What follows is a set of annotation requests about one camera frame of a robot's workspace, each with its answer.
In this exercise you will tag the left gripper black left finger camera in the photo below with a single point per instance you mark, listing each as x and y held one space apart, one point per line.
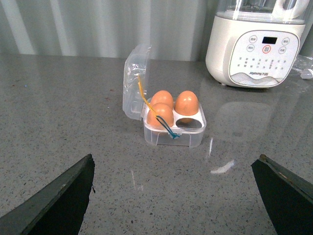
58 208

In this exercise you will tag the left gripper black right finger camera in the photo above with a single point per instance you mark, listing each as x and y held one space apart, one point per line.
287 197

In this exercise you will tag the brown egg back right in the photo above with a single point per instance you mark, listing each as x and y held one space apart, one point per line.
187 103

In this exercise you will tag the brown egg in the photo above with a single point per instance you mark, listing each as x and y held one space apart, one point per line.
187 103
163 96
162 110

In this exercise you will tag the clear plastic egg box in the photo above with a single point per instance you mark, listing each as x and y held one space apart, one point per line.
186 130

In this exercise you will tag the brown egg front left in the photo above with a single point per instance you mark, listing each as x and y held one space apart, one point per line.
162 110

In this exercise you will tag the brown egg back left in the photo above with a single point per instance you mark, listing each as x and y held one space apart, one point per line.
163 96

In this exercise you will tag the clear plastic bag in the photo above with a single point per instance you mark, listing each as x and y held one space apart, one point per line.
303 66

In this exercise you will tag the white Joyoung blender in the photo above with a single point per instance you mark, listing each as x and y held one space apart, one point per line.
254 43

